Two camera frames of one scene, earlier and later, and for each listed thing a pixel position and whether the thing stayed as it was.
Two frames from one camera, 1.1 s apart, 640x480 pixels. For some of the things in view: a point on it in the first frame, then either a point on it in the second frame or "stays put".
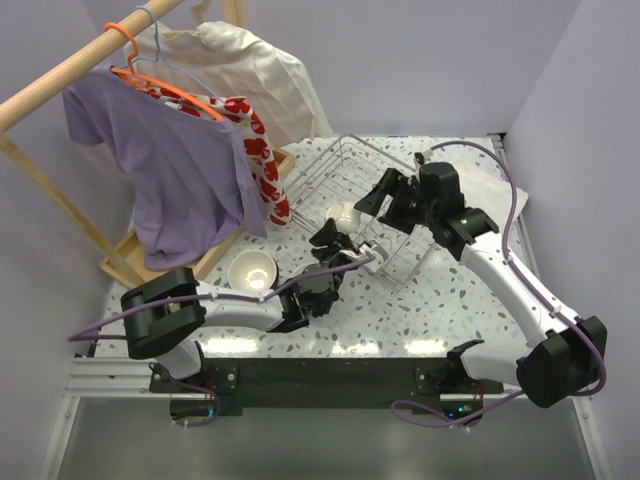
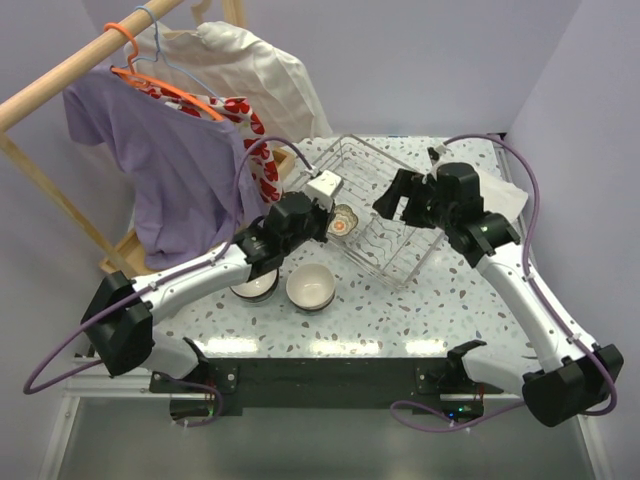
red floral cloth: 239,110 stays put
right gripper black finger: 372,202 → 410,185
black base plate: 323,383 stays put
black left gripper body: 331,251 → 323,220
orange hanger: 141,81 stays put
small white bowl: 345,216 stays put
